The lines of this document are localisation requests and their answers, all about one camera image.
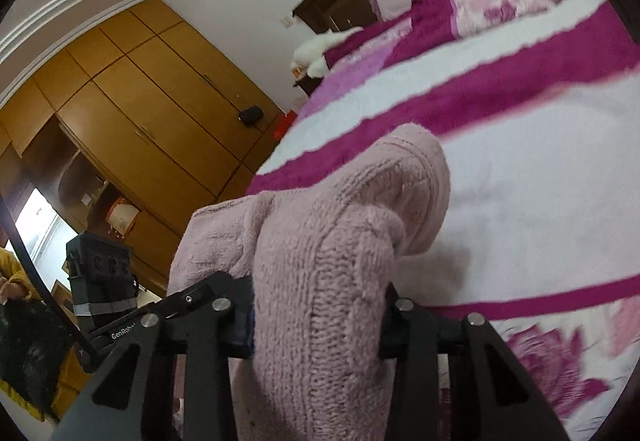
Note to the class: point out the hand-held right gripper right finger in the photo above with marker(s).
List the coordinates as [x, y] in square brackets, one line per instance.
[389, 337]

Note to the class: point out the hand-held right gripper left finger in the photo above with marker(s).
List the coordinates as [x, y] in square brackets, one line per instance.
[242, 332]

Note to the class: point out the pink knitted sweater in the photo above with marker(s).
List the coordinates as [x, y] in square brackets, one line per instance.
[320, 271]

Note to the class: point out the orange and white container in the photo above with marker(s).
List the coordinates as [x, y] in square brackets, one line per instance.
[122, 217]

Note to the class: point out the black fluffy cloth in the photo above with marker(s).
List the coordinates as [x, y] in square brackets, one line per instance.
[30, 351]

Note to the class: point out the floral pink bed sheet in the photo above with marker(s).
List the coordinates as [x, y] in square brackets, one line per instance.
[540, 361]

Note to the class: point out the tall wooden wardrobe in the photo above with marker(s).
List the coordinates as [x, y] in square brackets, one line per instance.
[150, 121]

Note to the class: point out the red bag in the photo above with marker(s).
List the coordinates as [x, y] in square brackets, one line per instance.
[283, 126]

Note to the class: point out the small black bag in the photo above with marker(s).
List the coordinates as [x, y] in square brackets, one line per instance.
[250, 114]

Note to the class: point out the magenta white striped blanket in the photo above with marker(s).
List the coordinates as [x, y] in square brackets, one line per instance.
[475, 101]

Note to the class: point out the dark wooden nightstand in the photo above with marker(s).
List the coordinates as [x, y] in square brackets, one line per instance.
[305, 86]

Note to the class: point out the white plush toy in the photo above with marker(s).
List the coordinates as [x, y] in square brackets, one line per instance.
[320, 48]

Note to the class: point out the white wall switch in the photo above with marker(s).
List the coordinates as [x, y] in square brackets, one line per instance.
[288, 19]

